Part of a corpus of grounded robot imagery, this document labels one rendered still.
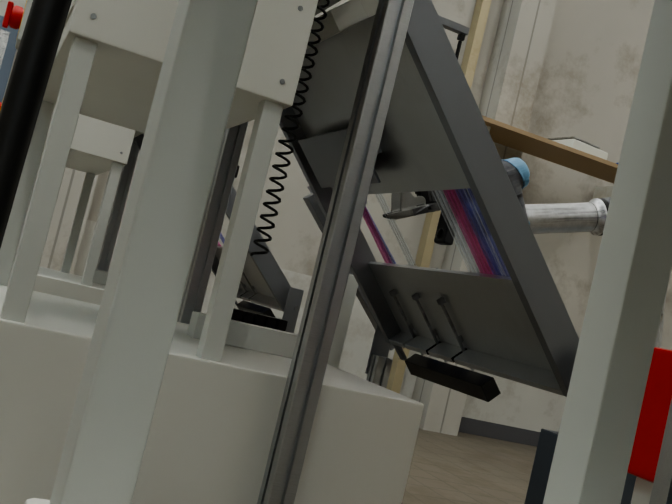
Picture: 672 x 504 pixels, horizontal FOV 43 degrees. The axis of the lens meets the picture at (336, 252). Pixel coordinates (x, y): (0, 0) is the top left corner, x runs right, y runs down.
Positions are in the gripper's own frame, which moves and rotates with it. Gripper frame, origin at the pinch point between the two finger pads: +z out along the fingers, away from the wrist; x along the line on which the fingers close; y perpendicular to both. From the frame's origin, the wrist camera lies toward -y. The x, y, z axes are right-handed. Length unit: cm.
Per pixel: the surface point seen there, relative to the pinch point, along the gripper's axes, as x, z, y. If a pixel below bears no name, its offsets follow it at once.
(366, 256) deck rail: -19.0, -0.6, -9.6
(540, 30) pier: -379, -344, 62
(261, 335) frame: 15.0, 38.7, -12.7
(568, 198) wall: -406, -361, -74
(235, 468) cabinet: 49, 57, -23
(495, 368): 26.3, -2.0, -30.6
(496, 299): 32.1, -1.8, -16.1
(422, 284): 4.6, -1.6, -15.1
